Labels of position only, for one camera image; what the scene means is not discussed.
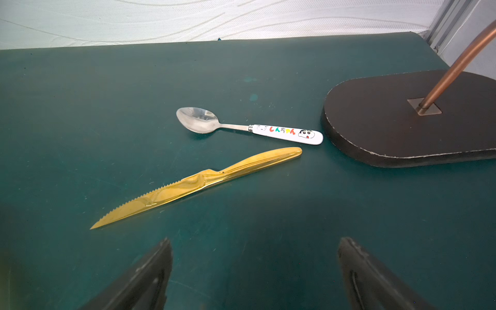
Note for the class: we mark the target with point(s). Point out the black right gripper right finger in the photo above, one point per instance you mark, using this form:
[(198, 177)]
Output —
[(370, 284)]

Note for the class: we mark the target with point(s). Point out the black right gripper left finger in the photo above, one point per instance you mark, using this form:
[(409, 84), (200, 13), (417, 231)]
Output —
[(142, 286)]

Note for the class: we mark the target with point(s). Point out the copper hook stand pole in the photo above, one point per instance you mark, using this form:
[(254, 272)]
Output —
[(469, 54)]

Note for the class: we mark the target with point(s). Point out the dark oval stand base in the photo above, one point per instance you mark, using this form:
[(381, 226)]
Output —
[(374, 120)]

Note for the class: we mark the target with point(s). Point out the spoon with white cartoon handle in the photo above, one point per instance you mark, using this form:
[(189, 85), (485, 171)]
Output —
[(202, 121)]

